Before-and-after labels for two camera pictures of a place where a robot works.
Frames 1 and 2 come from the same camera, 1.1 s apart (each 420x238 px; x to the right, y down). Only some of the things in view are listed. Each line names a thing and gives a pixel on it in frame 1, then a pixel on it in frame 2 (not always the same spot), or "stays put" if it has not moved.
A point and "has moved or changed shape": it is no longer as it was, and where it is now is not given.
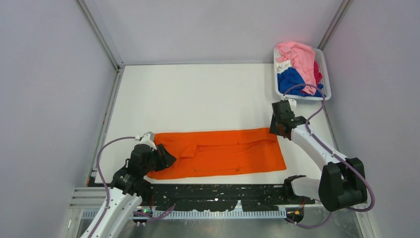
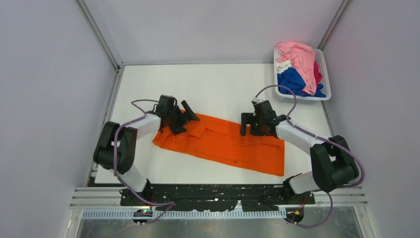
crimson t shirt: x=318 y=75 stays put
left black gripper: x=165 y=159 → x=178 y=128
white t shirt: x=282 y=66 stays put
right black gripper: x=273 y=129 → x=246 y=118
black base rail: x=224 y=198 stays put
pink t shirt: x=301 y=56 stays put
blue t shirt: x=291 y=78 stays put
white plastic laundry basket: x=326 y=90 stays put
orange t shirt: x=220 y=152 has moved or changed shape
